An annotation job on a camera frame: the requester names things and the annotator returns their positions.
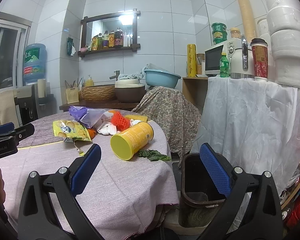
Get light blue basin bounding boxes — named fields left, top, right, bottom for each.
left=145, top=69, right=181, bottom=89

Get water dispenser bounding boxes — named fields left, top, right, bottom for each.
left=13, top=83, right=56, bottom=126

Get purple plastic bag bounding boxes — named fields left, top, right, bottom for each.
left=69, top=106, right=106, bottom=128

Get brown white rice cooker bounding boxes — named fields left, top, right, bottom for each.
left=115, top=79, right=146, bottom=103

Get red paper coffee cup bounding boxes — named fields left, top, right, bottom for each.
left=250, top=38, right=268, bottom=79

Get yellow soap dispenser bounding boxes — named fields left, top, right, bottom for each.
left=85, top=75, right=94, bottom=87

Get woven basket sink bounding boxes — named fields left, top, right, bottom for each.
left=81, top=85, right=116, bottom=101

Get green instant noodle bowls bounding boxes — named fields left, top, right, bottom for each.
left=211, top=22, right=228, bottom=44

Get yellow cling wrap roll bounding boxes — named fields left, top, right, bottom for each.
left=187, top=44, right=197, bottom=77

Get stack of paper cups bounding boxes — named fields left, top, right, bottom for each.
left=238, top=0, right=257, bottom=43

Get white microwave oven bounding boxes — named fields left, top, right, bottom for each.
left=204, top=37, right=241, bottom=76

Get lilac tablecloth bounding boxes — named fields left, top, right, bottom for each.
left=0, top=112, right=179, bottom=239

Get stack of white bowls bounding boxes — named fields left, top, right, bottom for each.
left=266, top=0, right=300, bottom=88

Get bronze faucet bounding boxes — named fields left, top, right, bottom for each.
left=109, top=70, right=120, bottom=80

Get yellow chip bag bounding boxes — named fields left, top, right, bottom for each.
left=52, top=120, right=91, bottom=142

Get white sheet cover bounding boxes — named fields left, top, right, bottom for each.
left=190, top=76, right=300, bottom=196

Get green soda bottle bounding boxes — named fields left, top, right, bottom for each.
left=219, top=53, right=229, bottom=77

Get beige chopstick holder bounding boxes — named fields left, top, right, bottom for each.
left=65, top=80, right=79, bottom=104

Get red foam fruit net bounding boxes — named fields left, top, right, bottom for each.
left=110, top=112, right=130, bottom=132

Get wooden side shelf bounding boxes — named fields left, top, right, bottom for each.
left=182, top=76, right=208, bottom=114

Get green hanging packet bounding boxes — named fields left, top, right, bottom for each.
left=66, top=37, right=76, bottom=56

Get yellow cylindrical can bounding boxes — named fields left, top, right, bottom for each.
left=110, top=122, right=154, bottom=160

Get blue water jug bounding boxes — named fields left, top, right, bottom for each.
left=23, top=43, right=47, bottom=85

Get white electric kettle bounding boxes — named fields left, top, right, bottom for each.
left=230, top=35, right=255, bottom=79

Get green leafy vegetable scrap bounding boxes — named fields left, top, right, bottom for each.
left=138, top=150, right=171, bottom=161

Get dark brown trash bin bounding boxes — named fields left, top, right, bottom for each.
left=179, top=153, right=225, bottom=228

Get floral cloth cover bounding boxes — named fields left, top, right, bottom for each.
left=132, top=86, right=201, bottom=161

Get white tissue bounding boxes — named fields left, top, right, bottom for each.
left=97, top=121, right=117, bottom=135

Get wooden framed mirror shelf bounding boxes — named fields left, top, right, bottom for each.
left=78, top=9, right=141, bottom=57

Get yellow foam fruit net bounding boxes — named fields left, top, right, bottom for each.
left=125, top=114, right=148, bottom=122

